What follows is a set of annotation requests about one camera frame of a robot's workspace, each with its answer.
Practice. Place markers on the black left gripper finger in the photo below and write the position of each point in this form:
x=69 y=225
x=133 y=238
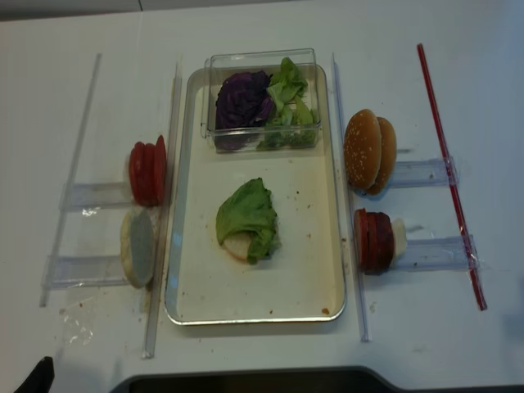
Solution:
x=40 y=379

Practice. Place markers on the green lettuce leaf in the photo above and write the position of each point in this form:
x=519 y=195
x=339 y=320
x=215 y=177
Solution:
x=249 y=209

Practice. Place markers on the clear tomato pusher track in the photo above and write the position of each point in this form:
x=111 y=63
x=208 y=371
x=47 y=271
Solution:
x=85 y=196

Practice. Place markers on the red tomato slice outer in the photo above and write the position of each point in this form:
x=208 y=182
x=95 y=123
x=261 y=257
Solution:
x=141 y=170

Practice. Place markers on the red tomato slice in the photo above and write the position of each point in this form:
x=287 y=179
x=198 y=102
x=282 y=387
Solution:
x=160 y=163
x=141 y=170

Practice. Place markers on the red tomato slice inner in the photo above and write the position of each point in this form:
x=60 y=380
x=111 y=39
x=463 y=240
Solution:
x=160 y=163

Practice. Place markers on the green lettuce in box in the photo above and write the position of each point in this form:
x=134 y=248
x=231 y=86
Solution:
x=287 y=89

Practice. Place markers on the red meat patty stack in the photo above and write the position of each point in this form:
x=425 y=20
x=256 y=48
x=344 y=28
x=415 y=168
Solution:
x=375 y=243

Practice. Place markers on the white cheese slice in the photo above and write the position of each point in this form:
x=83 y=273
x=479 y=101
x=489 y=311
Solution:
x=400 y=238

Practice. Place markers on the clear bun pusher track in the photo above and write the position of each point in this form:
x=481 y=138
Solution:
x=64 y=272
x=424 y=173

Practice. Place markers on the upright bun bottom slice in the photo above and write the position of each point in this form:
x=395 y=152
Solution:
x=137 y=247

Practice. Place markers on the bun bottom slice on tray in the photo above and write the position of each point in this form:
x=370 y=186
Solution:
x=238 y=245

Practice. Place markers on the white metal tray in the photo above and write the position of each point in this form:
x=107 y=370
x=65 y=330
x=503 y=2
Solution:
x=303 y=280

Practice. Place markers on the purple cabbage leaf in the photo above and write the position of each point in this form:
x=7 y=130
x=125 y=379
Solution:
x=242 y=102

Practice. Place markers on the clear plastic vegetable box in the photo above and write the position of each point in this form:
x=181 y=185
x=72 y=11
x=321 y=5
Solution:
x=220 y=67

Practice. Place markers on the clear patty pusher track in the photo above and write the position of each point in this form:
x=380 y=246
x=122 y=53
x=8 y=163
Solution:
x=438 y=254

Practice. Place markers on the sesame bun top front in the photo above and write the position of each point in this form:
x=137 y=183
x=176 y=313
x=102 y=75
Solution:
x=362 y=149

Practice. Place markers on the bun top rear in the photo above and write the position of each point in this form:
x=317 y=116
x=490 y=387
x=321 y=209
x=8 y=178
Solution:
x=388 y=159

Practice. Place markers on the clear bun top pusher track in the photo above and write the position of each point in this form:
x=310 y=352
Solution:
x=424 y=173

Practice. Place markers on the clear left inner rail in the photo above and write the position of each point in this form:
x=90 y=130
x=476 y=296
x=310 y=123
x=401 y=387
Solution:
x=149 y=344

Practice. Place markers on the clear rail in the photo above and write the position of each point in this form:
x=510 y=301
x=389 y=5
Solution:
x=61 y=223
x=356 y=274
x=149 y=344

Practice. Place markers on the clear left outer rail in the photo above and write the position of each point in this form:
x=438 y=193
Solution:
x=61 y=223

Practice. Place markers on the clear right inner rail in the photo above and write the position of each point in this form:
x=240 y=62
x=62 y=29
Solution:
x=356 y=274

